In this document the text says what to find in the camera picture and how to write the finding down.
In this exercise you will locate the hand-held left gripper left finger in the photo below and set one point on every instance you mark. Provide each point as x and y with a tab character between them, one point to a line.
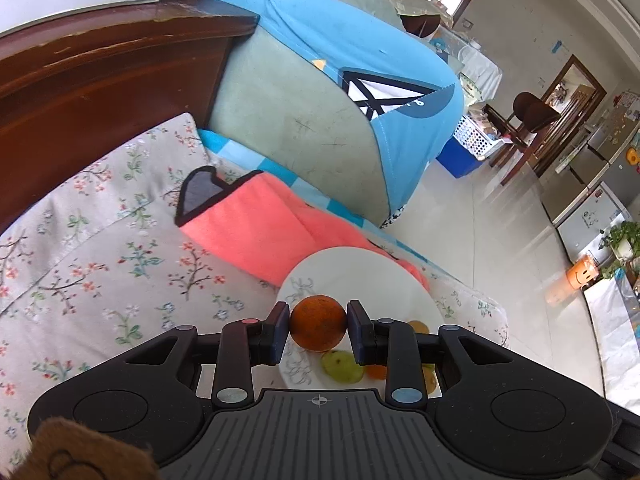
280	334

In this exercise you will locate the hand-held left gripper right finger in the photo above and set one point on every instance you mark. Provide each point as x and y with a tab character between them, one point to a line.
356	334

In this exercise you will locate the small orange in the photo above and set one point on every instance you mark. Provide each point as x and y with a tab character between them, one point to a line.
376	371
318	322

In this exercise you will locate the white plate with line drawings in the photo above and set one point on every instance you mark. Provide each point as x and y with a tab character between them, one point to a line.
360	285

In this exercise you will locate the round green fruit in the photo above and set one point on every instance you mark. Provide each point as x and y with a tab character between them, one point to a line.
341	366

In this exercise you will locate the brown longan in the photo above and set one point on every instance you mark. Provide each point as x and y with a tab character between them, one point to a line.
419	327

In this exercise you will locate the yellow-green fruit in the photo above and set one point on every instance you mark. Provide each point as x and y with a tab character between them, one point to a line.
430	381

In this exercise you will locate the pink plush cushion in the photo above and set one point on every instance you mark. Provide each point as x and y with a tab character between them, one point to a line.
270	225

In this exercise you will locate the houndstooth cushion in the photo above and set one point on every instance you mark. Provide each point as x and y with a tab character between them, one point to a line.
395	217

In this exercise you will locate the floral sofa cover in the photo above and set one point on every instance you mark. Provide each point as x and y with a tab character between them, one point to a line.
100	260

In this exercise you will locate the blue plastic bin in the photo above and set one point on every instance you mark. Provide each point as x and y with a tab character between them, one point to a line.
457	160

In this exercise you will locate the grey-green cushion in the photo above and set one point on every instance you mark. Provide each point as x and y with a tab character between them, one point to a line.
295	130

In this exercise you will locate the white plastic basket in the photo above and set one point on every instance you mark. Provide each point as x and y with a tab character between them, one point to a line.
472	135

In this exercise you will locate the orange smiley bucket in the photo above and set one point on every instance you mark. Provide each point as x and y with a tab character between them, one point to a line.
580	276

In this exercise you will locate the brown plush toy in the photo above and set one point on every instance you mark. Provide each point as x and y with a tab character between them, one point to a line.
75	450

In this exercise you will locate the blue printed cloth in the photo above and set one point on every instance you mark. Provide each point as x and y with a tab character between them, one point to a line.
350	60

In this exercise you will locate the green potted plant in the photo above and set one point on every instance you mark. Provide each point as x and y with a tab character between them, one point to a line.
622	242

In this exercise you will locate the dark brown chair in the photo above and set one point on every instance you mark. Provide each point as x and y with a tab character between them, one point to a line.
532	112

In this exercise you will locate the table with white cloth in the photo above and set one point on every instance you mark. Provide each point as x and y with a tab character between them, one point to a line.
475	67

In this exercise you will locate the silver refrigerator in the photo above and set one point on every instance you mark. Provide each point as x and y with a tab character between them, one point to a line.
617	155

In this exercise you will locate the brown wooden door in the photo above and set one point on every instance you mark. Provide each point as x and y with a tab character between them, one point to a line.
575	95

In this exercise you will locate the brown wooden furniture frame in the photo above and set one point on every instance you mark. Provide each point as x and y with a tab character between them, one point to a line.
100	70

